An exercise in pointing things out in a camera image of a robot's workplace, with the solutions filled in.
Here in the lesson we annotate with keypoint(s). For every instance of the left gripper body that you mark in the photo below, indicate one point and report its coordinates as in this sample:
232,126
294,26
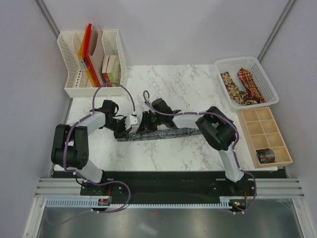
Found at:
118,125

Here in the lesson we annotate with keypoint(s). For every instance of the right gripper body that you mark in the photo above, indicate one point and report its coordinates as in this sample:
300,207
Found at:
151,120

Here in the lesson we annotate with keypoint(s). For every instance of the blue grey floral tie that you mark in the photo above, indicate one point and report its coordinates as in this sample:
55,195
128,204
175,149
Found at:
160,134

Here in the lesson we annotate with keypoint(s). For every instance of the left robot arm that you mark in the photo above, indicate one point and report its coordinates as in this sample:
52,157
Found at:
71,146

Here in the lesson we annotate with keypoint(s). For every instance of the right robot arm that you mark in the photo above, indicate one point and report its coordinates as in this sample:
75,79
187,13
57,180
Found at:
218,130

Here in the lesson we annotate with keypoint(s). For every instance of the red book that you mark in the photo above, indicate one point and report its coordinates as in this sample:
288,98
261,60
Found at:
104,68

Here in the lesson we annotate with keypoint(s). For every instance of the green book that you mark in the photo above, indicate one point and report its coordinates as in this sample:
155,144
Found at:
115,71

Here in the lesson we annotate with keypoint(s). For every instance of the white file organizer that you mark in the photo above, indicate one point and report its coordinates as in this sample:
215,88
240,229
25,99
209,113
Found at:
78,84

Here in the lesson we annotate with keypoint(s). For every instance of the beige cardboard folder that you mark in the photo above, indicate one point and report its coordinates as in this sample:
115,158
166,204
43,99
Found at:
96,54

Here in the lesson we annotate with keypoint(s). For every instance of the orange red folder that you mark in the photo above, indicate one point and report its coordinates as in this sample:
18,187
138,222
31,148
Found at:
83,56

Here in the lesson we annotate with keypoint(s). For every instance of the gold patterned tie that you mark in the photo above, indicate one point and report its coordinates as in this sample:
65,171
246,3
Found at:
239,96

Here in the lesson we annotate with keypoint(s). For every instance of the white plastic basket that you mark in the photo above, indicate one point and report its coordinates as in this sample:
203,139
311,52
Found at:
232,66

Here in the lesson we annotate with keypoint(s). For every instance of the red patterned tie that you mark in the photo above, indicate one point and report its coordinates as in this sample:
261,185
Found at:
253,93

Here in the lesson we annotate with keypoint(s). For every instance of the rolled dark tie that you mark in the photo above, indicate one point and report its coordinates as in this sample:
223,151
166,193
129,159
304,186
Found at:
266,156

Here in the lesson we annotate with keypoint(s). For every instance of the wooden compartment box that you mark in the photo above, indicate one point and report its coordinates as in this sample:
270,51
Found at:
261,131

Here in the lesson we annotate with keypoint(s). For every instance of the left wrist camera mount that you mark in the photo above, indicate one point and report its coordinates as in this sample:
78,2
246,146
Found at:
132,122

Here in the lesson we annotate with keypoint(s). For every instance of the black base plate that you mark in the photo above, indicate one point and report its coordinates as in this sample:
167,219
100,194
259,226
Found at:
164,188

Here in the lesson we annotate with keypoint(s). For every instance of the white cable duct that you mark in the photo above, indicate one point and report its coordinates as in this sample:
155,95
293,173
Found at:
102,204

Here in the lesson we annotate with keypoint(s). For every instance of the aluminium rail frame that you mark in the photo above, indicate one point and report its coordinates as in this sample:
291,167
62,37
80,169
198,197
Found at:
274,186

